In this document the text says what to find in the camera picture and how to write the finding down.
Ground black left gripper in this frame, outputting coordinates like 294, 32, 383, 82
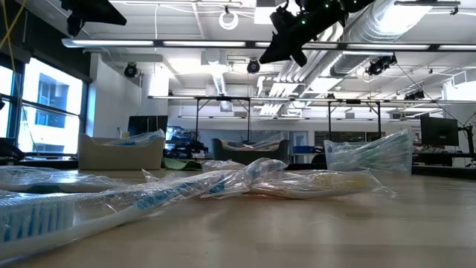
61, 0, 128, 27

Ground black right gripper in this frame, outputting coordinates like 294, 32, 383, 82
259, 0, 350, 66

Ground clear plastic bin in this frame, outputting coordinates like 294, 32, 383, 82
322, 129, 415, 176

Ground green toothbrush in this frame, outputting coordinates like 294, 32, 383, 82
329, 143, 410, 174
336, 138, 412, 168
334, 130, 414, 172

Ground white plastic bin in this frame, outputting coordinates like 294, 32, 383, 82
77, 133, 167, 171

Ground long ceiling light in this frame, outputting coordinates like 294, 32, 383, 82
345, 43, 476, 52
61, 37, 247, 49

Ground dark grey-green plastic bin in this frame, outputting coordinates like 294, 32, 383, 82
210, 138, 293, 165

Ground black screen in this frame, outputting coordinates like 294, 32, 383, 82
128, 115, 169, 138

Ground blue equipment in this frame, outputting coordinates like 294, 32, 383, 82
165, 126, 210, 159

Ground green cloth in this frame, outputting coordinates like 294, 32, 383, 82
161, 158, 205, 172

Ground black monitor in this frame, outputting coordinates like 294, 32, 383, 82
419, 115, 460, 147

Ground black monitor stand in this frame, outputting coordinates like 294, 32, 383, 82
460, 124, 476, 167

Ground white cable coil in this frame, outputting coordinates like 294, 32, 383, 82
218, 10, 240, 31

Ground black desk frame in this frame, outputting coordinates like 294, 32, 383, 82
297, 98, 383, 143
148, 95, 253, 143

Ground silver ceiling duct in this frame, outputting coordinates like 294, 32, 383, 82
256, 0, 434, 116

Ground yellow hanging cable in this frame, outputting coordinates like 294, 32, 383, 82
0, 0, 28, 51

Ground black window frame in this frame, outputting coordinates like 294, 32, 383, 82
0, 51, 90, 157

